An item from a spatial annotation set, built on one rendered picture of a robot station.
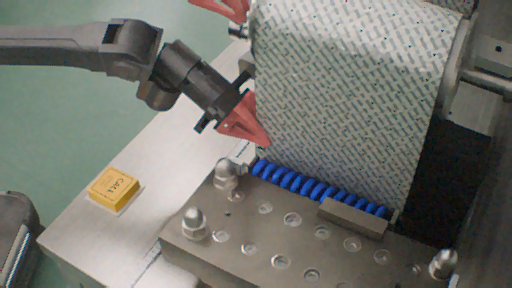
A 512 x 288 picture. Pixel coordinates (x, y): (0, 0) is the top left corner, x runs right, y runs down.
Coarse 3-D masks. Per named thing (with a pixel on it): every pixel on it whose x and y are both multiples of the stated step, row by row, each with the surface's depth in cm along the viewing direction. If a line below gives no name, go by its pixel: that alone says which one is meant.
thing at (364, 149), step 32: (256, 96) 72; (288, 96) 69; (320, 96) 66; (288, 128) 73; (320, 128) 70; (352, 128) 67; (384, 128) 64; (416, 128) 61; (288, 160) 77; (320, 160) 74; (352, 160) 70; (384, 160) 67; (416, 160) 65; (352, 192) 74; (384, 192) 71
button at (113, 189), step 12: (108, 168) 92; (96, 180) 90; (108, 180) 90; (120, 180) 90; (132, 180) 90; (96, 192) 88; (108, 192) 88; (120, 192) 88; (132, 192) 90; (108, 204) 87; (120, 204) 88
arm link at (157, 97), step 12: (156, 36) 75; (156, 48) 73; (120, 60) 70; (132, 60) 71; (120, 72) 71; (132, 72) 71; (144, 72) 72; (144, 84) 78; (156, 84) 78; (144, 96) 81; (156, 96) 79; (168, 96) 79; (156, 108) 82; (168, 108) 82
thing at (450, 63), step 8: (464, 24) 56; (456, 32) 55; (464, 32) 55; (456, 40) 55; (456, 48) 55; (448, 56) 55; (456, 56) 55; (448, 64) 55; (448, 72) 55; (440, 80) 56; (448, 80) 56; (440, 88) 57; (448, 88) 56; (440, 96) 57; (440, 104) 59
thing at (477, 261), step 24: (504, 120) 60; (504, 144) 49; (504, 168) 41; (480, 192) 58; (504, 192) 35; (480, 216) 47; (504, 216) 31; (480, 240) 39; (504, 240) 27; (456, 264) 52; (480, 264) 33; (504, 264) 24
